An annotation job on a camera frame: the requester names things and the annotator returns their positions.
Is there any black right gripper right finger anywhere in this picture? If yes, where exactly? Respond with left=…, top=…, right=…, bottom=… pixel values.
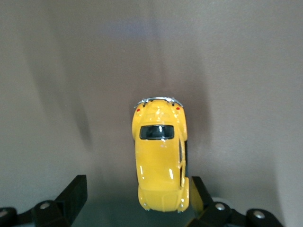
left=187, top=176, right=285, bottom=227

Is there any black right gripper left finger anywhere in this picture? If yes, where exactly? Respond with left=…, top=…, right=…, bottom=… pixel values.
left=0, top=174, right=89, bottom=227

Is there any yellow toy beetle car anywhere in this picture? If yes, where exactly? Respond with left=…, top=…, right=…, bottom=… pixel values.
left=132, top=96, right=190, bottom=213

